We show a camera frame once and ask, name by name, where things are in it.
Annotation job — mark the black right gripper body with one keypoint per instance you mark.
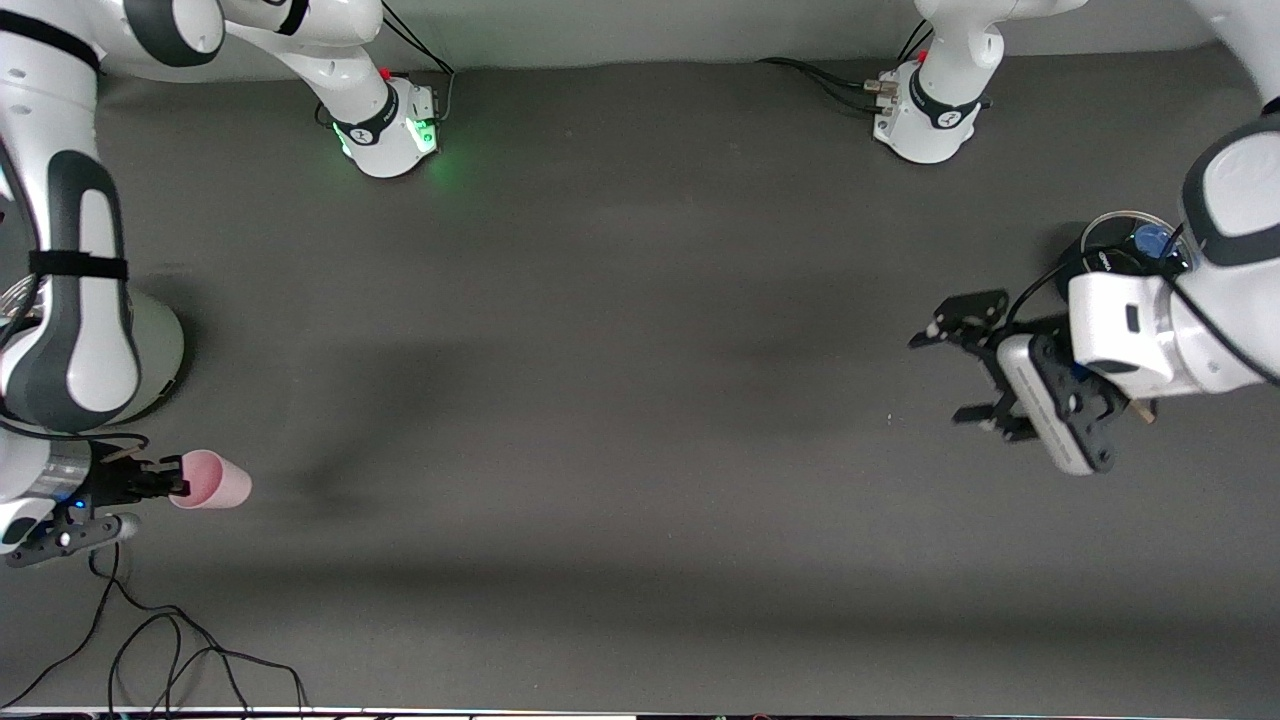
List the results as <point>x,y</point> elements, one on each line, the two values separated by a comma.
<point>108,481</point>

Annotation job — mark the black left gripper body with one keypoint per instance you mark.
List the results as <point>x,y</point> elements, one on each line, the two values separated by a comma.
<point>1035,331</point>

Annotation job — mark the pink plastic cup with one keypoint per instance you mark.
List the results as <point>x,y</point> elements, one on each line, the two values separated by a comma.
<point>215,482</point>

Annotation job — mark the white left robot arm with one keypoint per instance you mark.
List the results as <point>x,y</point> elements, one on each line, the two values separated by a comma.
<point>1240,190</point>

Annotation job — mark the dark pot with glass lid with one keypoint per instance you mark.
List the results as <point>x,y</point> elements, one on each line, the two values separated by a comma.
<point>1115,235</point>

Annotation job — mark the silver pot with glass lid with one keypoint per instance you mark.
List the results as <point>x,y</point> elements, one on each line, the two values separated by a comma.
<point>155,350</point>

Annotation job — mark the dark grey table cloth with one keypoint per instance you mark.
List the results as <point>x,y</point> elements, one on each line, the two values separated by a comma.
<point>640,400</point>

